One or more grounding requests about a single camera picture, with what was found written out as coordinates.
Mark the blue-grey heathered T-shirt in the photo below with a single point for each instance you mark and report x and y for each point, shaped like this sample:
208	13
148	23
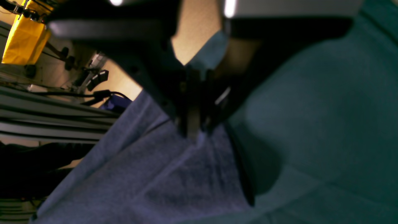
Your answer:
143	171

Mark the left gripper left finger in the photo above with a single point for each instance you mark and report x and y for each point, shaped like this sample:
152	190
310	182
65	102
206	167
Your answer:
136	35

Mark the yellow bag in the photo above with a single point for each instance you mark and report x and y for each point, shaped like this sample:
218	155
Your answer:
28	35

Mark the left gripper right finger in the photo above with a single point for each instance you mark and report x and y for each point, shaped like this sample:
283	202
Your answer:
261	36

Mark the teal table cloth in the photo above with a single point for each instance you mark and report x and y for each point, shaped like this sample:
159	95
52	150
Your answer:
321	132

